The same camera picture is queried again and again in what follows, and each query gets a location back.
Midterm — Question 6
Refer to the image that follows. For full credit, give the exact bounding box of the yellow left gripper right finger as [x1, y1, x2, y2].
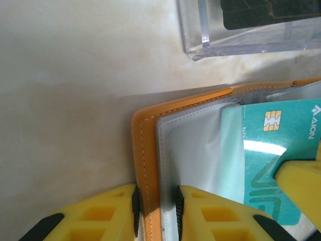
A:
[175, 185, 296, 241]

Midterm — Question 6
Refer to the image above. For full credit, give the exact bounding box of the teal credit card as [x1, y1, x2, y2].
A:
[220, 97, 321, 226]

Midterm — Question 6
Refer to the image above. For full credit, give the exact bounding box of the orange leather card holder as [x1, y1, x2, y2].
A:
[131, 77, 321, 241]

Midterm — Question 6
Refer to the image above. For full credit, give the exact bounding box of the clear acrylic card stand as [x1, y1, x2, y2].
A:
[176, 0, 321, 63]

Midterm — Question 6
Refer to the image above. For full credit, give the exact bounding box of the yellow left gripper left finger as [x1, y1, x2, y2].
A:
[19, 183, 141, 241]

